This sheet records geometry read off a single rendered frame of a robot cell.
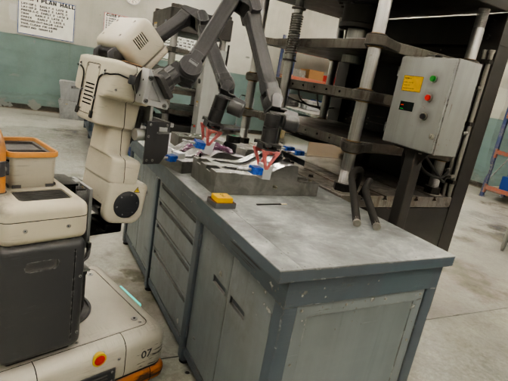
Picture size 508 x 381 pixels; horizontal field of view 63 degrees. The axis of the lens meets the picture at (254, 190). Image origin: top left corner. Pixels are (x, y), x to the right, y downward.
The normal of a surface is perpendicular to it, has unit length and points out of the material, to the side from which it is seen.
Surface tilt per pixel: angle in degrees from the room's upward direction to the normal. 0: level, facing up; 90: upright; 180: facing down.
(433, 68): 90
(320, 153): 90
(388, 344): 90
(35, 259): 90
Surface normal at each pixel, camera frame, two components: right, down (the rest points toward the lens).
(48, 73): 0.42, 0.30
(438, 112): -0.87, -0.02
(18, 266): 0.69, 0.30
